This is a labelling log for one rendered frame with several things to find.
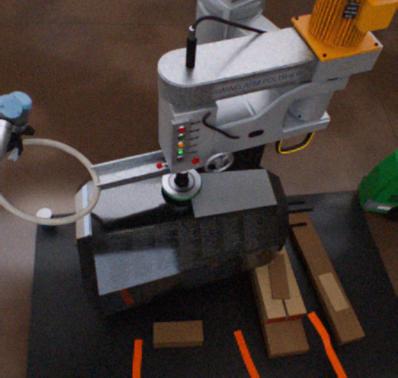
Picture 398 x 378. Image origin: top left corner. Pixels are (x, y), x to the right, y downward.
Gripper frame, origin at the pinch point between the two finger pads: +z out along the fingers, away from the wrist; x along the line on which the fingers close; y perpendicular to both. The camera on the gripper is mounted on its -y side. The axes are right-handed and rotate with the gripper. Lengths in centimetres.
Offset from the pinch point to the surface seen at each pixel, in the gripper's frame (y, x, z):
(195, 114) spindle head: -35, 56, -63
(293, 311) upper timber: -90, 156, 39
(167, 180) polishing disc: -58, 54, -1
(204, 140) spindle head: -46, 63, -47
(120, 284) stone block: -17, 74, 38
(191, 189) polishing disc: -61, 67, -5
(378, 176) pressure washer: -200, 144, -10
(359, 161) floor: -242, 129, 13
